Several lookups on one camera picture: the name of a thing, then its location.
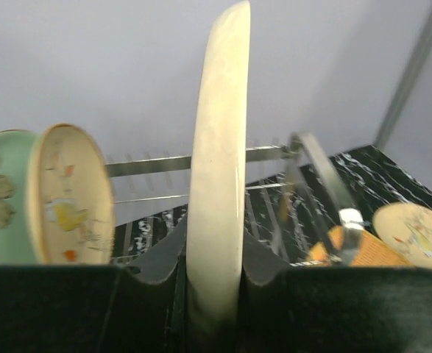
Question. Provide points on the black marble pattern mat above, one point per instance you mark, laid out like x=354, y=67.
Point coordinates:
x=149, y=206

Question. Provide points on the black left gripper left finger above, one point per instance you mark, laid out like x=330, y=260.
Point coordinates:
x=138, y=307

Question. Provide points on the wooden plate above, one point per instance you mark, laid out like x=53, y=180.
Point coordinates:
x=372, y=252

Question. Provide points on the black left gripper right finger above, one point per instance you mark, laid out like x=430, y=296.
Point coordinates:
x=333, y=309

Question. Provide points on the mint green flower plate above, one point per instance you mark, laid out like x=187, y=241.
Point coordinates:
x=15, y=149

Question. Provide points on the cream and pink plate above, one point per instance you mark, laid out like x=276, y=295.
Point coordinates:
x=221, y=114

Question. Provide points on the peach bird plate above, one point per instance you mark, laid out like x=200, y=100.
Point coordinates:
x=69, y=200
x=407, y=228

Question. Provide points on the stainless steel dish rack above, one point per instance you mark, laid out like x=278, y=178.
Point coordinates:
x=217, y=190

